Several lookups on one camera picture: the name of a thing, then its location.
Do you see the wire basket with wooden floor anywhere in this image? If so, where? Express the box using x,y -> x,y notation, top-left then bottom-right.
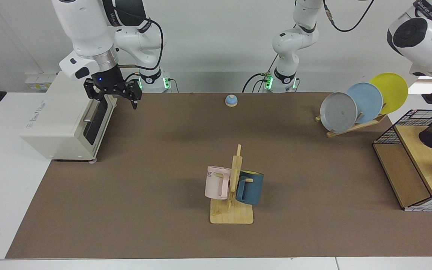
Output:
372,109 -> 432,213

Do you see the light blue plate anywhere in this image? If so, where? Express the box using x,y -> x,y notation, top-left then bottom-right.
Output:
345,82 -> 384,125

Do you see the pink mug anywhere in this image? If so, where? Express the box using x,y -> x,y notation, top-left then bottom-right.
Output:
204,165 -> 233,201

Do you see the yellow plate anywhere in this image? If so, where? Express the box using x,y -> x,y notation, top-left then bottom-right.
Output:
369,72 -> 409,115

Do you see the pale toaster oven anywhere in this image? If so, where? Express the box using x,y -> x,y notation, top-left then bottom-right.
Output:
20,71 -> 118,163

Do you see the brown table cloth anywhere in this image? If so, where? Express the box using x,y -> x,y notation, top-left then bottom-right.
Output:
5,92 -> 432,260

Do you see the wooden cup stand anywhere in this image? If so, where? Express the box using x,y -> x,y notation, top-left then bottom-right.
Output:
210,144 -> 255,225

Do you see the white wall socket strip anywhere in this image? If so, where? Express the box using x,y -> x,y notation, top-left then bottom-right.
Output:
24,73 -> 59,93

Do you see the dark teal mug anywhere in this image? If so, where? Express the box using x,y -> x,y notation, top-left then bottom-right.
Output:
235,170 -> 265,206

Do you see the wooden plate rack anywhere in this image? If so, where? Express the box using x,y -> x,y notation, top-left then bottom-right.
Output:
315,112 -> 388,138

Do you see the grey plate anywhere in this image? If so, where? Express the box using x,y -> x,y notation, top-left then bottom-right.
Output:
319,92 -> 359,134

